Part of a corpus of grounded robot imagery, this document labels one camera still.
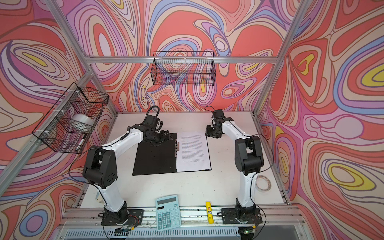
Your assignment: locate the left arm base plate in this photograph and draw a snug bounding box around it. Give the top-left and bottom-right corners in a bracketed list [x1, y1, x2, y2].
[98, 209, 144, 227]

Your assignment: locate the black file folder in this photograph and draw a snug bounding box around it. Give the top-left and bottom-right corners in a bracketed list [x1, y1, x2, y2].
[132, 132, 212, 176]

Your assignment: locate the teal calculator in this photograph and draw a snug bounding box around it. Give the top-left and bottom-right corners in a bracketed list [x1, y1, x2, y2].
[156, 195, 182, 232]

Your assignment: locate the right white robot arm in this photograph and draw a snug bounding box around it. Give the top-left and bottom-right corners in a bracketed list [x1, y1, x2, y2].
[206, 109, 264, 216]

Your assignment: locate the black marker in basket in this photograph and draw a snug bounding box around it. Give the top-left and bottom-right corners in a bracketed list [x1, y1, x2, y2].
[75, 135, 86, 153]

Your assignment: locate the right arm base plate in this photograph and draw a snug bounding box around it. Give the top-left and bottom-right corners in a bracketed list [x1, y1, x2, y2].
[221, 207, 263, 226]

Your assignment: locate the black wire basket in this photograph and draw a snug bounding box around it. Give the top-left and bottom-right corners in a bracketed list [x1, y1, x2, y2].
[151, 51, 216, 86]
[32, 83, 109, 154]

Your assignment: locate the back black wire basket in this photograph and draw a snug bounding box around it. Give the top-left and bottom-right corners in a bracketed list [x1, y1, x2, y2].
[151, 51, 216, 86]

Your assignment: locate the clear tape roll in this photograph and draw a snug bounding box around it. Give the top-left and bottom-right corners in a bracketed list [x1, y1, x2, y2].
[256, 175, 272, 192]

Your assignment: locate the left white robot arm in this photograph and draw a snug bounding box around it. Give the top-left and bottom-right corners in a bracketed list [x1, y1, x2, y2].
[83, 114, 171, 222]

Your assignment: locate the left black wire basket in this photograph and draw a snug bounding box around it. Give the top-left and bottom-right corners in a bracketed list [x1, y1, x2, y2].
[32, 83, 109, 154]

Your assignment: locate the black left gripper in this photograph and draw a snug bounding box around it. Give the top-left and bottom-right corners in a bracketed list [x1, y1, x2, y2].
[149, 129, 174, 148]

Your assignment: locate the yellow glue stick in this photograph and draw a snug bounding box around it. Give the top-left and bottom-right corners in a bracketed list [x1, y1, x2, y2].
[206, 201, 214, 224]

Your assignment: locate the metal folder clip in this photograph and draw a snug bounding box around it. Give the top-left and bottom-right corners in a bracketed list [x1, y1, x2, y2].
[175, 140, 179, 156]

